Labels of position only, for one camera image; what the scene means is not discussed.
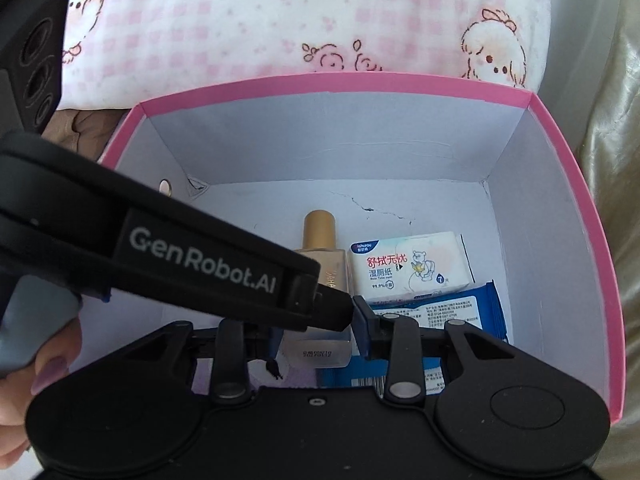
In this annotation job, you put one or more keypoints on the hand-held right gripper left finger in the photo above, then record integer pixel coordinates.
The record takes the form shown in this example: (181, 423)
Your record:
(230, 355)

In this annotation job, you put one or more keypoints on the blue wipes packet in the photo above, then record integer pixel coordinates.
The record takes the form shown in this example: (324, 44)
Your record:
(480, 305)

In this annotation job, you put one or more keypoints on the foundation bottle with gold cap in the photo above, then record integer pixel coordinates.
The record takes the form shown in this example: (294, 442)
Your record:
(320, 230)

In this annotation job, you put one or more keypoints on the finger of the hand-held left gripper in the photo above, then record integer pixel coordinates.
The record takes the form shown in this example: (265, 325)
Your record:
(335, 312)

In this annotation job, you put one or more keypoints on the person's left hand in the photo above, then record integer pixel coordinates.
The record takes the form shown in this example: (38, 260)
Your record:
(45, 375)

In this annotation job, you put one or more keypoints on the gold satin curtain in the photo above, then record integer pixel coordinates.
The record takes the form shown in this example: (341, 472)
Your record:
(610, 135)

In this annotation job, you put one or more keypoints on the pink checked cartoon pillow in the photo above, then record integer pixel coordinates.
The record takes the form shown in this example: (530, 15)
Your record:
(300, 10)

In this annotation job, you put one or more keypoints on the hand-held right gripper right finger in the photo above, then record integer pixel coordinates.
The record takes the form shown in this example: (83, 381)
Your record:
(362, 330)

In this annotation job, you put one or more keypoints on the white wet tissue pack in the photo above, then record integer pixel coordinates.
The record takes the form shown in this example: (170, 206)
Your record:
(400, 270)

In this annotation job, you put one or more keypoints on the brown pillow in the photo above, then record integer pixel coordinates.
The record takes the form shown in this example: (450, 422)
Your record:
(85, 130)

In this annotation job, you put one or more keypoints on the pink cardboard box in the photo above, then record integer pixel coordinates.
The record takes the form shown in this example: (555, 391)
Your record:
(350, 150)

